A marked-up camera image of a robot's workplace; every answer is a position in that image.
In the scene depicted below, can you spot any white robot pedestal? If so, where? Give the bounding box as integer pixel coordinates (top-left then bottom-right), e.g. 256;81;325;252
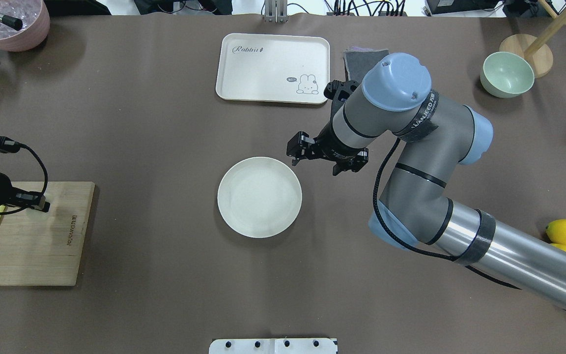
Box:
208;337;339;354

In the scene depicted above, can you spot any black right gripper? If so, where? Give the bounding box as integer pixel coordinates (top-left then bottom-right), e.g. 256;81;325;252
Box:
286;131;368;176

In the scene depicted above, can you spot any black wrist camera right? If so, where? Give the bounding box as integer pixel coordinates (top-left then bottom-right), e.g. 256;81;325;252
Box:
323;79;360;118

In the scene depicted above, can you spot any grey folded cloth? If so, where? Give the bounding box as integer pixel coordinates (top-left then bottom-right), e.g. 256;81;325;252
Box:
343;47;390;82

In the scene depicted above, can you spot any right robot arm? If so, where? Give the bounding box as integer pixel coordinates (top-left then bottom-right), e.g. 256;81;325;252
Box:
285;52;566;311

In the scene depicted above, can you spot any pink bowl of ice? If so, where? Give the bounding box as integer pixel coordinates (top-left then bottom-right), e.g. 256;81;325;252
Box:
0;0;50;52

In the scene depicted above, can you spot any cream round plate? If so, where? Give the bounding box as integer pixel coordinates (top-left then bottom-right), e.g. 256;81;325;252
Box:
217;156;303;239

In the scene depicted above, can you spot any green ceramic bowl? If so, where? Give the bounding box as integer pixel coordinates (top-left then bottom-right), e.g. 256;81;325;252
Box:
479;52;536;98

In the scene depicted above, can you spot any aluminium frame post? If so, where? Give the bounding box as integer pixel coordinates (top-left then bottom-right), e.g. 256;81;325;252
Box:
263;0;289;23

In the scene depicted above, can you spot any cream rabbit tray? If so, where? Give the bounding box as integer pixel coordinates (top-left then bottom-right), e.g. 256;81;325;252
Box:
215;33;331;105

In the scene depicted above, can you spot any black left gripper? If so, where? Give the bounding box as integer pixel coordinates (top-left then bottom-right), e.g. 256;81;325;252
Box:
10;190;50;213

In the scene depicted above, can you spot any bamboo cutting board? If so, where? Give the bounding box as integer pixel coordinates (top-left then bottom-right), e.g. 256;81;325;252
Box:
0;181;96;286

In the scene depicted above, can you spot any wooden mug tree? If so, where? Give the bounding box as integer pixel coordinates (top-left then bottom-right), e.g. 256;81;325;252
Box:
499;0;566;78

